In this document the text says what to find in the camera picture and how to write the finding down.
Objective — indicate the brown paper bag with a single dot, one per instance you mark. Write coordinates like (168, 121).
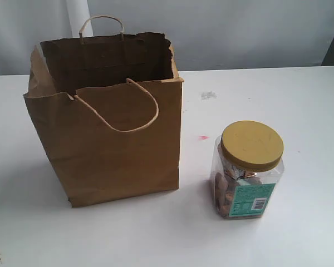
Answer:
(107, 110)

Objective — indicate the clear jar yellow lid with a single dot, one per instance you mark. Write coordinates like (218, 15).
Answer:
(246, 167)

